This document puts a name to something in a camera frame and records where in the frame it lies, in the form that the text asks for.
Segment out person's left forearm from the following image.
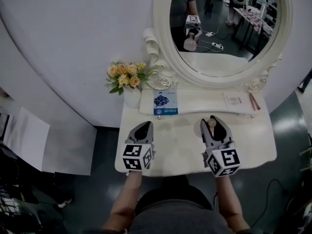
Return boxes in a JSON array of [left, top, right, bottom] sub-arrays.
[[96, 171, 143, 234]]

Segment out white oval carved mirror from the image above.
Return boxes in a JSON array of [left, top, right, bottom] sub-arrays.
[[142, 0, 293, 94]]

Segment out white printed booklet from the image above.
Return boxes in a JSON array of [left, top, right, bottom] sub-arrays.
[[223, 92, 244, 112]]

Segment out blue and white packet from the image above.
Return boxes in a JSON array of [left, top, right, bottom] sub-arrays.
[[153, 90, 178, 116]]

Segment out person's right forearm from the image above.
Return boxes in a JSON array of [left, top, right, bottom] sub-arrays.
[[214, 175, 252, 234]]

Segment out yellow artificial flower bouquet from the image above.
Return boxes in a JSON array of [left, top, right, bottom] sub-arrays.
[[104, 61, 156, 96]]

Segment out white board stack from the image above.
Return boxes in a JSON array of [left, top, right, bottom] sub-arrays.
[[4, 106, 51, 173]]

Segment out black floor cable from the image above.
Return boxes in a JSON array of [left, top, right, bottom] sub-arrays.
[[251, 178, 293, 229]]

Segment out white flower vase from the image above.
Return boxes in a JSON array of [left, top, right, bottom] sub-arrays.
[[124, 86, 142, 109]]

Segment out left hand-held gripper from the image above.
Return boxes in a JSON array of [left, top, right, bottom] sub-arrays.
[[121, 121, 156, 173]]

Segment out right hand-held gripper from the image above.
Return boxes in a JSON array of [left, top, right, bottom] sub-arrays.
[[200, 116, 242, 178]]

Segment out white dressing table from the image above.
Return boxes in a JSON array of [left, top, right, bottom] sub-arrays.
[[115, 89, 277, 177]]

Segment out person's grey shirt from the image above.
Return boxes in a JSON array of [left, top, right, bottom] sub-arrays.
[[129, 198, 234, 234]]

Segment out person's black trousers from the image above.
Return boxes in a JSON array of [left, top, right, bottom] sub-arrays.
[[135, 175, 213, 211]]

